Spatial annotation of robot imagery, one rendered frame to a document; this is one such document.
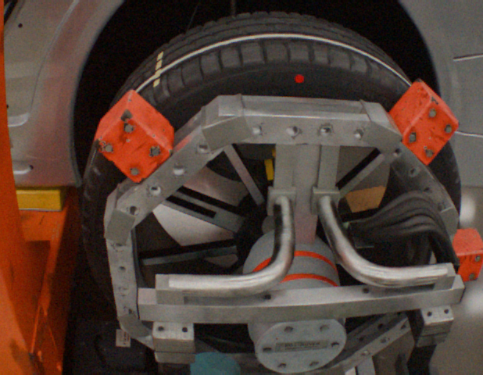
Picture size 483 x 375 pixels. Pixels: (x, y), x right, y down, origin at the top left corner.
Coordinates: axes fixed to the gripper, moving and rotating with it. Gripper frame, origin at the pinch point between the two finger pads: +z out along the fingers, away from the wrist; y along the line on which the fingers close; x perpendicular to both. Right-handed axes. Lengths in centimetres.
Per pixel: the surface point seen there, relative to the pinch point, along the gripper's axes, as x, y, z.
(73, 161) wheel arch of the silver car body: -2, -58, 63
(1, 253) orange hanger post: 12, -60, 13
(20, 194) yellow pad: -11, -73, 63
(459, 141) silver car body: 5, 28, 63
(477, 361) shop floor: -83, 67, 65
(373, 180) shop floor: -83, 48, 187
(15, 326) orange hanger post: -2, -61, 11
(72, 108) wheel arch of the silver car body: 10, -57, 63
